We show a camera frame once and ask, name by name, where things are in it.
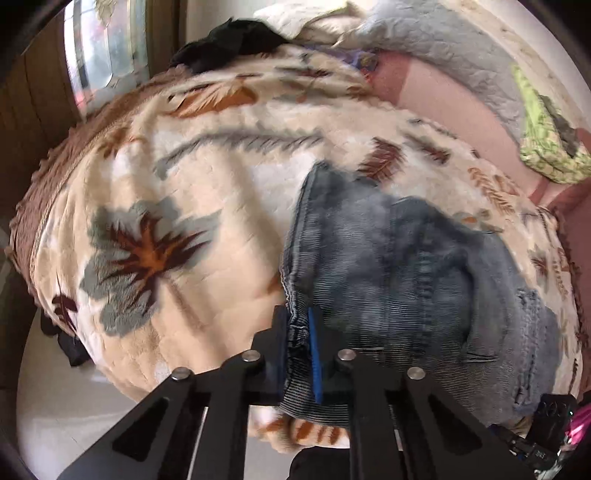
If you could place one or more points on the pink sofa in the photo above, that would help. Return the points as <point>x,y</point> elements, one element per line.
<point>443,101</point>

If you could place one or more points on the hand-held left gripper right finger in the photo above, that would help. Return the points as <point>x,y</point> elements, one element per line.
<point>316,360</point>

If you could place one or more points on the dark cloth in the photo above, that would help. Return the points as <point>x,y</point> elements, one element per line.
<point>69,344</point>

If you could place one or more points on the leaf-printed cream blanket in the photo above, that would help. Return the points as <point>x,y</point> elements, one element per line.
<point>194,184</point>

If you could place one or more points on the grey cloth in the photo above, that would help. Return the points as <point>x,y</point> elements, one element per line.
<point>561,124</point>

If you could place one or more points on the grey-blue denim pants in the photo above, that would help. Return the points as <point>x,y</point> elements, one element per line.
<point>397,277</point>

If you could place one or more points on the cream pillow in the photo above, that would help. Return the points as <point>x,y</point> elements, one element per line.
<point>304,18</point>

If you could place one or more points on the wooden door with glass panel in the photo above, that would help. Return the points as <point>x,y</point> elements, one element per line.
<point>92,50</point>

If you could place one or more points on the purple printed packet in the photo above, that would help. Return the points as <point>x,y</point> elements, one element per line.
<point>355,57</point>

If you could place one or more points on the grey quilted pillow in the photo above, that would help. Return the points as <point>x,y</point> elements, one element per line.
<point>443,50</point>

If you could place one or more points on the green patterned quilt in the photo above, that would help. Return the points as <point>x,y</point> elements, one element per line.
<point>540,152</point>

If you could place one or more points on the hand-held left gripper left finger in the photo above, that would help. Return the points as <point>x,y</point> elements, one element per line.
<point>279,364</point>

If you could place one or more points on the black cloth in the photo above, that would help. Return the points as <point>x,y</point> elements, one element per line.
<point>231,44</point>

